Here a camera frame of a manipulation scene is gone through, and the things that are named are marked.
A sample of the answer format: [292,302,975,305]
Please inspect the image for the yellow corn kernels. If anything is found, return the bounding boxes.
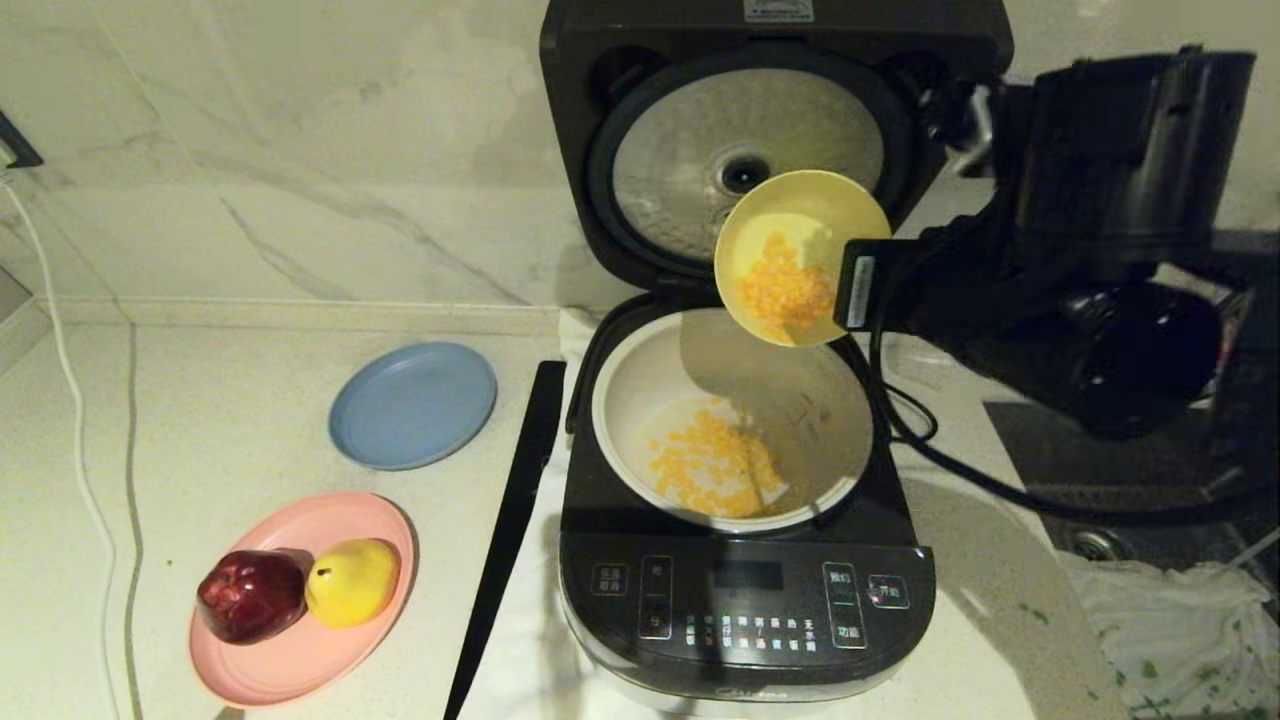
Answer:
[648,230,837,519]

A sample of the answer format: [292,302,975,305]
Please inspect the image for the yellow bowl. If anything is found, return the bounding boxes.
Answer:
[714,170,893,348]

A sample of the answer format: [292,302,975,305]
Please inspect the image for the black rice cooker lid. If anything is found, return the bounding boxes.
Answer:
[540,0,1015,293]

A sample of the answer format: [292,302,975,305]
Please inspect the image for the white inner pot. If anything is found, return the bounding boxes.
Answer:
[591,308,874,533]

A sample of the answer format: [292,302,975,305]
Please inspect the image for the black rice cooker base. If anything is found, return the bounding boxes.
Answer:
[556,293,937,716]

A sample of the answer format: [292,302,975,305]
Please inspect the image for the clear plastic cup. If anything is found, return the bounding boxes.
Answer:
[890,345,951,391]

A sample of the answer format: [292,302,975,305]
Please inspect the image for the dark sink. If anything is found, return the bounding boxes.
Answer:
[985,400,1280,571]

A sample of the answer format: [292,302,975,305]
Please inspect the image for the white green patterned cloth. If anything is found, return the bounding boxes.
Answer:
[1060,545,1280,720]

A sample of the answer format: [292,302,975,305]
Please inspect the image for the long black flat strip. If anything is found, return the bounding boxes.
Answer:
[443,360,569,720]

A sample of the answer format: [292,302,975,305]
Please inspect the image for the blue plate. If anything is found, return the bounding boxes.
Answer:
[329,342,499,471]

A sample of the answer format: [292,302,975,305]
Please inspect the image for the yellow pear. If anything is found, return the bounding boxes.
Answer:
[304,539,402,629]

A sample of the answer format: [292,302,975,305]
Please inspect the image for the pink plate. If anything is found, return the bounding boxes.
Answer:
[188,490,418,707]

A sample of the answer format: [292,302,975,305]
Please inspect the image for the red apple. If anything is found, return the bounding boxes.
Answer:
[196,549,307,646]

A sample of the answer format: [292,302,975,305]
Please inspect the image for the black power cord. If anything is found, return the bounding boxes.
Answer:
[885,385,940,445]

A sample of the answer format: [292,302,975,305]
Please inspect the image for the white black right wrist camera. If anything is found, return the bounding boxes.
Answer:
[940,80,998,179]

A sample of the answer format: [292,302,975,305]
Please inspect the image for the smooth black arm cable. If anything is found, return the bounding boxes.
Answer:
[868,320,1280,528]

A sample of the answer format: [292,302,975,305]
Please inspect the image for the white cable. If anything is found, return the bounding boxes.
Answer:
[0,175,128,720]

